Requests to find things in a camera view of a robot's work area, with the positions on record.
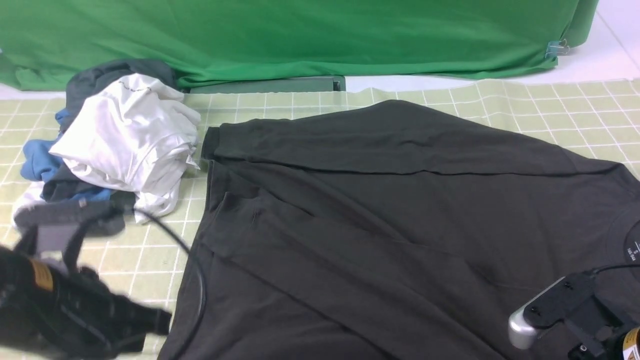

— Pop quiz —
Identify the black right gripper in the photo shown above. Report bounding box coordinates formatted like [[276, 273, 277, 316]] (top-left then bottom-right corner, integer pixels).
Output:
[[565, 296, 640, 360]]

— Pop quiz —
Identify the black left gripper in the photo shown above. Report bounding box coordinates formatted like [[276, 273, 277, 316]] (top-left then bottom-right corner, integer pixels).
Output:
[[0, 247, 172, 359]]

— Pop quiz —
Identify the dark gray long-sleeved shirt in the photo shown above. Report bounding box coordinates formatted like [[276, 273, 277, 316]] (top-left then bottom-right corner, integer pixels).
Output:
[[182, 100, 639, 360]]

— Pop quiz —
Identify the blue crumpled shirt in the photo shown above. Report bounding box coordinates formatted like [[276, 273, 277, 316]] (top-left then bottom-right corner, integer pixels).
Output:
[[20, 108, 115, 203]]

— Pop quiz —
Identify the white crumpled shirt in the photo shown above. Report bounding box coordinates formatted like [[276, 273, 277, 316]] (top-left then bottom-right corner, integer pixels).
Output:
[[12, 73, 201, 226]]

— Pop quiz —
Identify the green backdrop cloth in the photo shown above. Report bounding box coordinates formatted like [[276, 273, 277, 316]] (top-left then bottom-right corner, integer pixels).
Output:
[[0, 0, 598, 91]]

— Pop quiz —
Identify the blue binder clip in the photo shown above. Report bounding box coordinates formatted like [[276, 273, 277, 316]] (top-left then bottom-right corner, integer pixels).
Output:
[[544, 39, 571, 59]]

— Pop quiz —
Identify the black right camera cable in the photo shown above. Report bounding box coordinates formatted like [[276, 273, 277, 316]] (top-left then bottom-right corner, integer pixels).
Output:
[[590, 262, 640, 277]]

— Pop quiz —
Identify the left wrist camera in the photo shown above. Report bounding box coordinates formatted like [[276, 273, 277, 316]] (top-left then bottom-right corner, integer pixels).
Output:
[[14, 200, 126, 256]]

